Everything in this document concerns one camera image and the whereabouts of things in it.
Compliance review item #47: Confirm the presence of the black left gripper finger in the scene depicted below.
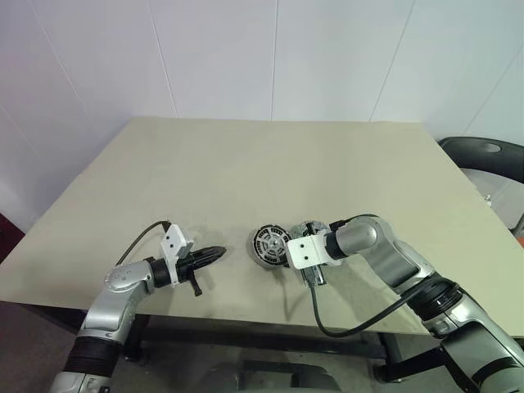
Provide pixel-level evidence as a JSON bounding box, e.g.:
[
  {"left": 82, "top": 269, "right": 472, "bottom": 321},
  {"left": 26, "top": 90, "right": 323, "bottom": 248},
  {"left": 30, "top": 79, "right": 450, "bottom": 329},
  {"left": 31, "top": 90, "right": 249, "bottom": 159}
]
[
  {"left": 192, "top": 245, "right": 228, "bottom": 260},
  {"left": 194, "top": 254, "right": 224, "bottom": 268}
]

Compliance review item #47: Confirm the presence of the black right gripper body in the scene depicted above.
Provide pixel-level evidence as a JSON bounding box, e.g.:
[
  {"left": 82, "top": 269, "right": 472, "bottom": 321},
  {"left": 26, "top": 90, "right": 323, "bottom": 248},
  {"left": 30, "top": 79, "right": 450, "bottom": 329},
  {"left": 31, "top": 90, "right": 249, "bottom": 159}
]
[{"left": 301, "top": 264, "right": 328, "bottom": 289}]

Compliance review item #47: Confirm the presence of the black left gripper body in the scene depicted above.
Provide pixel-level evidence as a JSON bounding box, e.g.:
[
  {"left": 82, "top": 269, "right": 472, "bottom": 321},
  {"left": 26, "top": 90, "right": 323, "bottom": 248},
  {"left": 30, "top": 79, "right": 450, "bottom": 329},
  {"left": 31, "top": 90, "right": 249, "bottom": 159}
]
[{"left": 175, "top": 251, "right": 204, "bottom": 298}]

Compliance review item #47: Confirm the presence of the grey motor cover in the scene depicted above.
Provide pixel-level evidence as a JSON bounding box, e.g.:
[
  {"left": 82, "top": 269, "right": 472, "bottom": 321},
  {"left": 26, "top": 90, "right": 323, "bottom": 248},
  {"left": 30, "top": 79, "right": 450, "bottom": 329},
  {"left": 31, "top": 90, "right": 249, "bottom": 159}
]
[{"left": 291, "top": 219, "right": 329, "bottom": 239}]

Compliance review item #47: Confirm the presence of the black spoked rotor ring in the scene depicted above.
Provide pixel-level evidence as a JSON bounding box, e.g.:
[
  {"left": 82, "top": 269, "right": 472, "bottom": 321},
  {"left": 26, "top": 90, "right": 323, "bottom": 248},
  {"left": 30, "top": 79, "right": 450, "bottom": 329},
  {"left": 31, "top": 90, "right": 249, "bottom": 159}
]
[{"left": 250, "top": 224, "right": 291, "bottom": 265}]

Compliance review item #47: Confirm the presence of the black flat bar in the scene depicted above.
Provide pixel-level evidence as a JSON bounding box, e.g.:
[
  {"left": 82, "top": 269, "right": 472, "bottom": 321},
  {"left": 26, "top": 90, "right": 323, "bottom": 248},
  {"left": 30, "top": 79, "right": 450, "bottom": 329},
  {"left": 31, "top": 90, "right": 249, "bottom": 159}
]
[{"left": 243, "top": 359, "right": 328, "bottom": 380}]

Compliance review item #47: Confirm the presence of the dark grey rounded shape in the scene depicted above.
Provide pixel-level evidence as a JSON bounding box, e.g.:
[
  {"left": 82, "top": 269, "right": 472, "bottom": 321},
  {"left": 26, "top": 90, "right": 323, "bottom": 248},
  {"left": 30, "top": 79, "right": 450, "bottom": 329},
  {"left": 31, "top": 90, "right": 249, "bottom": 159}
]
[{"left": 286, "top": 364, "right": 341, "bottom": 393}]

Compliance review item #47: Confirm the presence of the dark red cabinet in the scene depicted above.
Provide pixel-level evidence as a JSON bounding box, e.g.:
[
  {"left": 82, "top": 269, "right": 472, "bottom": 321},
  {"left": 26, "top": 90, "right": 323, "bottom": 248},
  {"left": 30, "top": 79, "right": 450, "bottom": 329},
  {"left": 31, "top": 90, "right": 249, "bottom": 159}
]
[{"left": 0, "top": 212, "right": 24, "bottom": 265}]

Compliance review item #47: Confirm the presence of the black folding chair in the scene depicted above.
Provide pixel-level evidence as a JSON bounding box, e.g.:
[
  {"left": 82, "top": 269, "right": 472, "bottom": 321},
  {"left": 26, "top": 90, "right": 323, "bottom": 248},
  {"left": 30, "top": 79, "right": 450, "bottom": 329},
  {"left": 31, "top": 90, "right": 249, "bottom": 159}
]
[{"left": 436, "top": 137, "right": 524, "bottom": 230}]

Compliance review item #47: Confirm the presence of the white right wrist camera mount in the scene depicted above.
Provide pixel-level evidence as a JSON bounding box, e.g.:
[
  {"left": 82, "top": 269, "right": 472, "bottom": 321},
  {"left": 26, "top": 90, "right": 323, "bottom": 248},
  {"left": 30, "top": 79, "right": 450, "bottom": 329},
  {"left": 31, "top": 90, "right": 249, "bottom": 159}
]
[{"left": 286, "top": 233, "right": 343, "bottom": 270}]

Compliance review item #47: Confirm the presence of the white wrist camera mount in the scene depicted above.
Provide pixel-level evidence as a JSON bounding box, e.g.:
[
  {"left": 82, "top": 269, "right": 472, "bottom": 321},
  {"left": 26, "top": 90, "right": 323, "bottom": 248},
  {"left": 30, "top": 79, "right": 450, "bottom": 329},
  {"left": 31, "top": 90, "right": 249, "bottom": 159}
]
[
  {"left": 159, "top": 224, "right": 193, "bottom": 287},
  {"left": 286, "top": 233, "right": 343, "bottom": 270}
]

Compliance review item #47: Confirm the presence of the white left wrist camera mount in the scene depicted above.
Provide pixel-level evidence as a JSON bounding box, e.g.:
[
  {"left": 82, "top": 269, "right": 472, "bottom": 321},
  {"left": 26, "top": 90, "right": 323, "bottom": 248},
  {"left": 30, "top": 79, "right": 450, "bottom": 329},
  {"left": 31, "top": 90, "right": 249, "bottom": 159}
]
[{"left": 159, "top": 224, "right": 193, "bottom": 287}]

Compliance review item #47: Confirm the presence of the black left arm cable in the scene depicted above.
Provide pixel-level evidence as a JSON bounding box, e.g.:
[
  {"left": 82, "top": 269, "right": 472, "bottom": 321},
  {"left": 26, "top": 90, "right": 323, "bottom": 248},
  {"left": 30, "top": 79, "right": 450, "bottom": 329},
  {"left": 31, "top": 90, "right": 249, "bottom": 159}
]
[{"left": 115, "top": 220, "right": 173, "bottom": 266}]

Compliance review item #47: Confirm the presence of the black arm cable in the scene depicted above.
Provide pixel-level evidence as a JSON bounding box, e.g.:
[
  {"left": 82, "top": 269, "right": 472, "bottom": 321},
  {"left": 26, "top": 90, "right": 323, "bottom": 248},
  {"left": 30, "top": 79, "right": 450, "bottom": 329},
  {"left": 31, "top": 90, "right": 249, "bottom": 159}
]
[
  {"left": 115, "top": 220, "right": 173, "bottom": 266},
  {"left": 309, "top": 284, "right": 414, "bottom": 339}
]

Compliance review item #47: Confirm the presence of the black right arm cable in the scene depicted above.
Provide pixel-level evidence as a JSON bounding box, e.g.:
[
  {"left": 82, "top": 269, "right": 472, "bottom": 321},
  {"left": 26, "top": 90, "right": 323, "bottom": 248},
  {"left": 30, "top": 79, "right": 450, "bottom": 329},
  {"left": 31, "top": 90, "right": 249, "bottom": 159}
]
[{"left": 309, "top": 284, "right": 414, "bottom": 339}]

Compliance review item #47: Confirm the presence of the black table frame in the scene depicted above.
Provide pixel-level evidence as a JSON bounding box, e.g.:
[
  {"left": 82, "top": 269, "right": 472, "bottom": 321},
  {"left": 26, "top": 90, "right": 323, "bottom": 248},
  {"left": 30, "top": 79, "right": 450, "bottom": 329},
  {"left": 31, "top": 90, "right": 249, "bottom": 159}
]
[{"left": 124, "top": 313, "right": 435, "bottom": 384}]

